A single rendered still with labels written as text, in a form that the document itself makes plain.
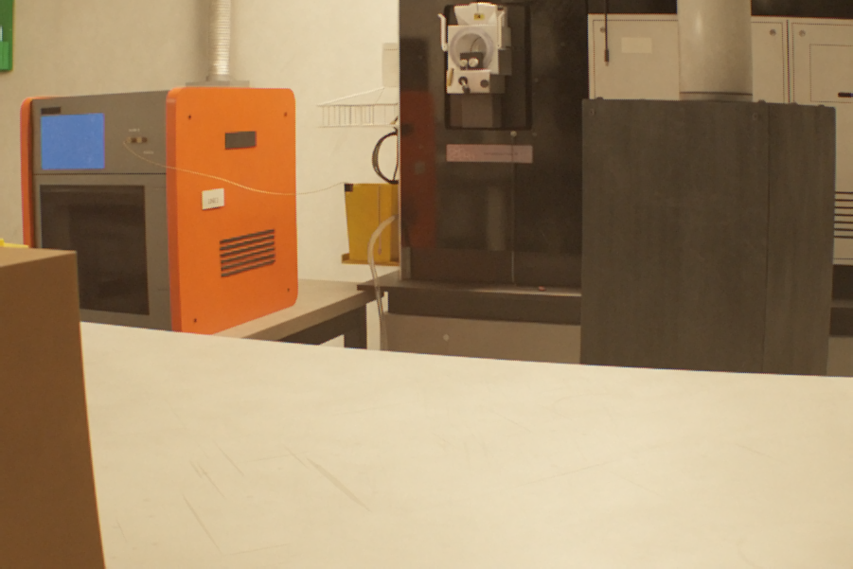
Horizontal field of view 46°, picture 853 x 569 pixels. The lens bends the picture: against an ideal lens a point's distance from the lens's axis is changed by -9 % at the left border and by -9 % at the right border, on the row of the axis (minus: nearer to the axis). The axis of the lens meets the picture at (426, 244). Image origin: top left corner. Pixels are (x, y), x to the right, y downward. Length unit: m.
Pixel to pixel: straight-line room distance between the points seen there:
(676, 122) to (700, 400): 0.54
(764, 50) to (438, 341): 0.86
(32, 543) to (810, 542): 0.36
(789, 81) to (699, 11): 0.81
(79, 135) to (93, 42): 2.21
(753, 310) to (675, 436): 0.56
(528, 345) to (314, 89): 1.69
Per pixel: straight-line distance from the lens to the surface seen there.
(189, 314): 1.83
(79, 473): 0.22
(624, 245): 1.24
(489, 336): 2.14
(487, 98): 2.11
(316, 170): 3.59
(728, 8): 1.28
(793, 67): 2.07
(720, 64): 1.27
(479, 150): 2.18
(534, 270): 2.20
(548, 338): 2.11
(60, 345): 0.21
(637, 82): 2.10
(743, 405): 0.71
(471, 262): 2.24
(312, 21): 3.61
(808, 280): 1.30
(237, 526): 0.50
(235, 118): 1.94
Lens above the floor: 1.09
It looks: 7 degrees down
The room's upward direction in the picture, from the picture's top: straight up
